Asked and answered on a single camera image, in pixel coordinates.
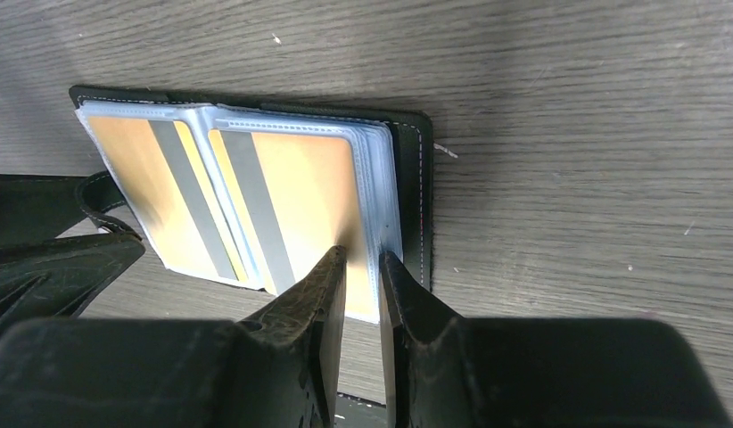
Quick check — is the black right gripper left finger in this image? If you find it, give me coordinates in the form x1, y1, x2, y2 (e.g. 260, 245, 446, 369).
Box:
0, 246, 346, 427

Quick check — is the gold credit card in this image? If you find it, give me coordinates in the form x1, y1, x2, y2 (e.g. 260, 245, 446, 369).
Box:
208, 129, 378, 323
86, 116, 248, 284

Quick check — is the black leather card holder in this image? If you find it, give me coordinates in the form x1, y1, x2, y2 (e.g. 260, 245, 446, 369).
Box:
69, 86, 433, 323

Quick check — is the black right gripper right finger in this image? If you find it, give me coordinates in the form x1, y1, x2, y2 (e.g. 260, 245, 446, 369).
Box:
380, 252, 732, 427

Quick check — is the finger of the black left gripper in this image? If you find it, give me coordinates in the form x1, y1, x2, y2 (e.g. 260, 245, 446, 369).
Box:
0, 172, 107, 249
0, 234, 145, 337

